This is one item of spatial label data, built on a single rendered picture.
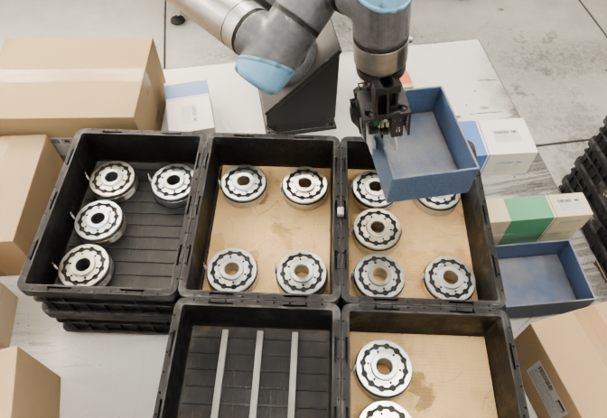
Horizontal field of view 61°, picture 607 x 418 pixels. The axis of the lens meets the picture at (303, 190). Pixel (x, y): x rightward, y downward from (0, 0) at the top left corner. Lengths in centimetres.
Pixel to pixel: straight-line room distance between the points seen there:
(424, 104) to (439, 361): 49
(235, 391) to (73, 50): 99
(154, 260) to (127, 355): 21
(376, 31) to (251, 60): 17
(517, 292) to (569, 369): 27
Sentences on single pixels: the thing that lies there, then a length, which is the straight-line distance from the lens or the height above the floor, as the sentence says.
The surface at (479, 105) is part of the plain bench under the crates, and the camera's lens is 163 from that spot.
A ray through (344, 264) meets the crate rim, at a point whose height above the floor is 93.
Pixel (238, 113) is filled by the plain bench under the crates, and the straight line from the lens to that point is 154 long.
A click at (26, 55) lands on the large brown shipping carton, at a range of 158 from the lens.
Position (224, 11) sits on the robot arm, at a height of 136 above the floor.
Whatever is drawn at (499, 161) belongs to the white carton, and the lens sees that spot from 142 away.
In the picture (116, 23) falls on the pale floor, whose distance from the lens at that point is 319.
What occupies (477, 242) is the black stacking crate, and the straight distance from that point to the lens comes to 112.
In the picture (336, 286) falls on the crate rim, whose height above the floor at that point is 93.
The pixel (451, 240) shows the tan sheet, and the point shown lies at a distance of 116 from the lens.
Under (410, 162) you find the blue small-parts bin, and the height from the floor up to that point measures 107.
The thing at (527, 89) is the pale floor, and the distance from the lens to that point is 284.
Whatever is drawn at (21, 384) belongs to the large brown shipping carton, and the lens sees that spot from 108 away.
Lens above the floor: 180
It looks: 55 degrees down
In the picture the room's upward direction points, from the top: straight up
